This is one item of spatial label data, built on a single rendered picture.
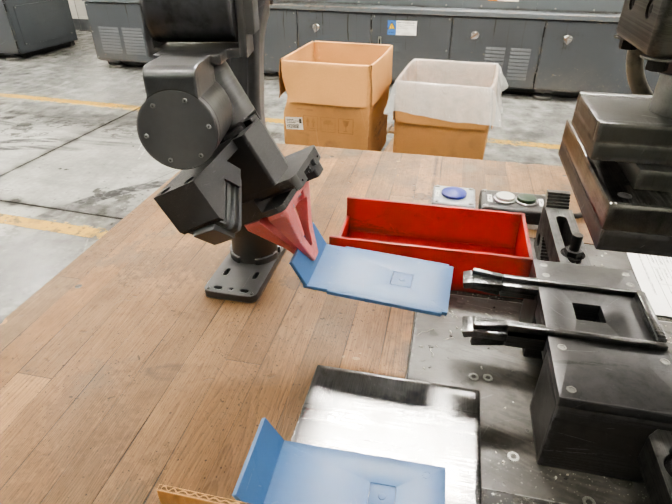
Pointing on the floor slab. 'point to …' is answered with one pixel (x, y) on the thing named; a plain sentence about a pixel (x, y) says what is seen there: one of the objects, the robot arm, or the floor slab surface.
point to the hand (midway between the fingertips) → (309, 251)
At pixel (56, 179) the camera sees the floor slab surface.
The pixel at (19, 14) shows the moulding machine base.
